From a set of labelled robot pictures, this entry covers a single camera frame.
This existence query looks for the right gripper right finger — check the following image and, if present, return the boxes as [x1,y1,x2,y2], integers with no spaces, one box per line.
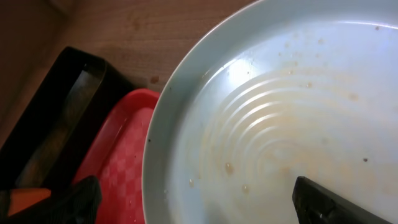
[292,176,391,224]

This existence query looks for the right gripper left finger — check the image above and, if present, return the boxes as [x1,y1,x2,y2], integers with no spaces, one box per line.
[1,175,102,224]

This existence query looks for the white plate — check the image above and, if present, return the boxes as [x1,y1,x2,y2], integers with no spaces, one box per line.
[142,0,397,223]

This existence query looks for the red plastic tray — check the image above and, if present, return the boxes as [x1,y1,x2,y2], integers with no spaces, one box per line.
[73,89,160,224]

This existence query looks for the black water tray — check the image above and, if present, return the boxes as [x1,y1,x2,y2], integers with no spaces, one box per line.
[1,47,134,191]

